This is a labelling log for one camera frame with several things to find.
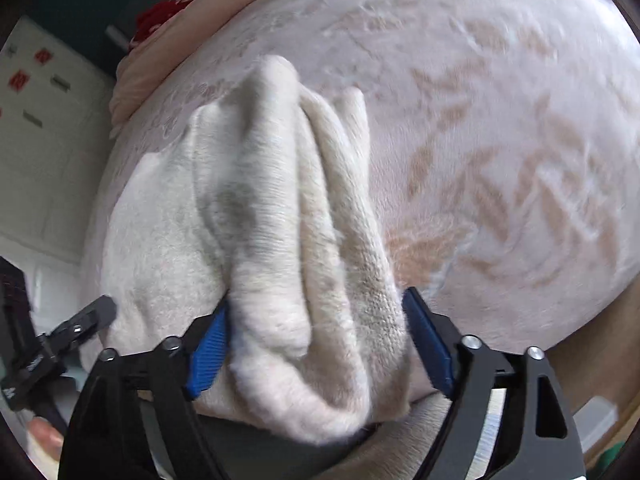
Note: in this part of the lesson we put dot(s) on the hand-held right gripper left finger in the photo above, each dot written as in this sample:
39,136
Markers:
207,355

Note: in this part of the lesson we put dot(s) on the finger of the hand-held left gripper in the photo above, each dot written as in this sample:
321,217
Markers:
87,317

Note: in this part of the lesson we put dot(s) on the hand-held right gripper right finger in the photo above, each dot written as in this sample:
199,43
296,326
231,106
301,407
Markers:
430,345

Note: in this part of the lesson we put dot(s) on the cream sweater with black hearts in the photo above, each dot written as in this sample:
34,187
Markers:
280,260

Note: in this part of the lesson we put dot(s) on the person's left hand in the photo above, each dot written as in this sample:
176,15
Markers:
45,435

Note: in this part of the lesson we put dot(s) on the white wardrobe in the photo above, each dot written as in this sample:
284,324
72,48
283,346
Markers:
50,170

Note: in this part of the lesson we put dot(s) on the green object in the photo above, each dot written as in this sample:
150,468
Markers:
611,465

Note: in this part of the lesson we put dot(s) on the pink duvet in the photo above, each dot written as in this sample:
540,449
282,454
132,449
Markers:
137,77

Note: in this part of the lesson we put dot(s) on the pink butterfly printed blanket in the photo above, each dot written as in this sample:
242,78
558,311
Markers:
500,110

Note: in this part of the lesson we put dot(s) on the red pillow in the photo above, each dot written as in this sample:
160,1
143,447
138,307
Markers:
160,17

